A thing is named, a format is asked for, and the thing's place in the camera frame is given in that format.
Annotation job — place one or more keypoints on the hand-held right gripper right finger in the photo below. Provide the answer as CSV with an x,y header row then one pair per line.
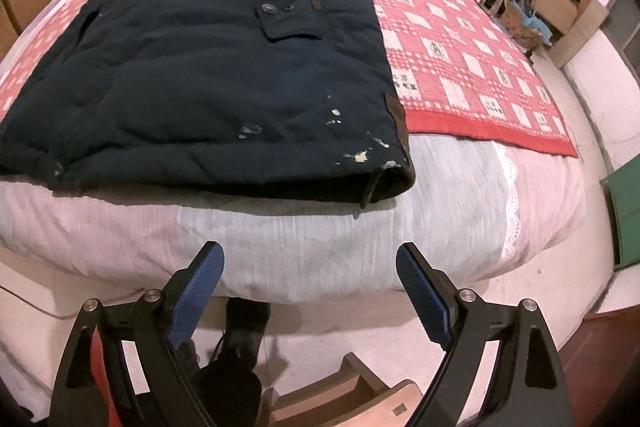
x,y
422,297

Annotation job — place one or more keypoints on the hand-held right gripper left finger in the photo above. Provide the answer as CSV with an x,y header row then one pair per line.
x,y
197,297

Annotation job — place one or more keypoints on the dark navy padded jacket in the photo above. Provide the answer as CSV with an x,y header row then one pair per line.
x,y
200,82

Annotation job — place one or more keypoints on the person's black right shoe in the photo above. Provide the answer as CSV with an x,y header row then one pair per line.
x,y
245,327

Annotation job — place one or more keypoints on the person's black shoe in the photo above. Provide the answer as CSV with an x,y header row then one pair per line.
x,y
189,357
245,327

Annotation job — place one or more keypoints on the person's black left shoe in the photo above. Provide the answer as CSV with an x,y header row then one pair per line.
x,y
189,357

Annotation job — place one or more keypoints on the person's dark trousers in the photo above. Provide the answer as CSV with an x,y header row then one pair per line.
x,y
225,392

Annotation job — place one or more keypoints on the bed with checkered quilt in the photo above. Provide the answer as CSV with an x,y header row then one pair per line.
x,y
300,247

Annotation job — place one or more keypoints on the light wooden stool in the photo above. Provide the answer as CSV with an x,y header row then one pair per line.
x,y
350,402

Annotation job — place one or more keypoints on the green box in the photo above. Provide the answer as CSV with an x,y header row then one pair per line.
x,y
627,212

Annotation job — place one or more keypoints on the red patterned blanket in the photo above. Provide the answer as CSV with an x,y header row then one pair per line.
x,y
475,72

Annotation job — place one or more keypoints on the blue plastic toy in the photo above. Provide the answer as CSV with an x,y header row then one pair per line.
x,y
535,24

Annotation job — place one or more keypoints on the cardboard box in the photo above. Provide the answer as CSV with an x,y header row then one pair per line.
x,y
555,2

